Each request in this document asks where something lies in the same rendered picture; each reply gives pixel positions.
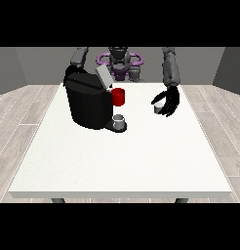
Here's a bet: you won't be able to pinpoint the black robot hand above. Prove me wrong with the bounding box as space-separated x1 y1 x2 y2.
150 85 180 118
63 64 87 80

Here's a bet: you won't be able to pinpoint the small grey coffee pod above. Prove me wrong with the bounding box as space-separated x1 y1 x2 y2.
153 104 164 115

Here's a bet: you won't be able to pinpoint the pale grey machine lid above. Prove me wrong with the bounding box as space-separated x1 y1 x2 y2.
95 63 114 90

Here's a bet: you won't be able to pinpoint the black coffee machine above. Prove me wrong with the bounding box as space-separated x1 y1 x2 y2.
62 71 128 134

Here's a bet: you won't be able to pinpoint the red pod holder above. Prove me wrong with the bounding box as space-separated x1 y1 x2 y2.
111 87 126 107

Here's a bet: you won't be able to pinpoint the grey robot trunk purple rings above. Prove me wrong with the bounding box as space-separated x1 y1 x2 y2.
96 47 146 83

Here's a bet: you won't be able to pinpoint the small grey cup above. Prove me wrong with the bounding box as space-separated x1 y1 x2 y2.
112 113 127 130

